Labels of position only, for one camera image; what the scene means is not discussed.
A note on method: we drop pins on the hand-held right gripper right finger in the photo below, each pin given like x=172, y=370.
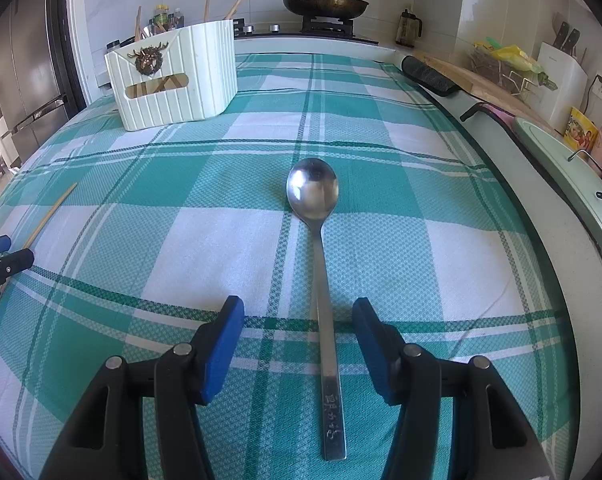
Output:
x=373, y=355

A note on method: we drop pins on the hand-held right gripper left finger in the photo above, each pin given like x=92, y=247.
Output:
x=223, y=355

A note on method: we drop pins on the large steel spoon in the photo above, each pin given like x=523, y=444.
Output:
x=312, y=190

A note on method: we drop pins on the white ribbed storage box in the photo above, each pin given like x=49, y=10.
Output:
x=196, y=75

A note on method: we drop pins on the green checked tablecloth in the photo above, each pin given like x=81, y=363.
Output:
x=406, y=200

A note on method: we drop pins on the steel refrigerator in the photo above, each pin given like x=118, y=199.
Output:
x=31, y=60

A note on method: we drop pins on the light green tray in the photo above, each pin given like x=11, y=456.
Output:
x=561, y=165

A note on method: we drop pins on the black quilted mat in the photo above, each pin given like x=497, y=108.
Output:
x=428, y=75

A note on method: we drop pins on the wooden cutting board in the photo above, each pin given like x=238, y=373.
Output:
x=476, y=80

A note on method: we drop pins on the clear plastic bottle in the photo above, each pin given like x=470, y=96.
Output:
x=178, y=19

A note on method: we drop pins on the yellow printed packet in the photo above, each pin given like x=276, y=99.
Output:
x=580, y=130

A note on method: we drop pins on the dark glass pitcher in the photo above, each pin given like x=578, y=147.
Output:
x=407, y=28

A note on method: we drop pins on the white knife block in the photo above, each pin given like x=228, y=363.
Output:
x=561, y=85

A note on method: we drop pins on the yellow plastic bag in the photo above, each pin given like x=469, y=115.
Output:
x=516, y=57

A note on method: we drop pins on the black gas stove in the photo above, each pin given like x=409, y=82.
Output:
x=328, y=25

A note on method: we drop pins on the wall power socket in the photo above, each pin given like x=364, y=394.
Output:
x=597, y=83

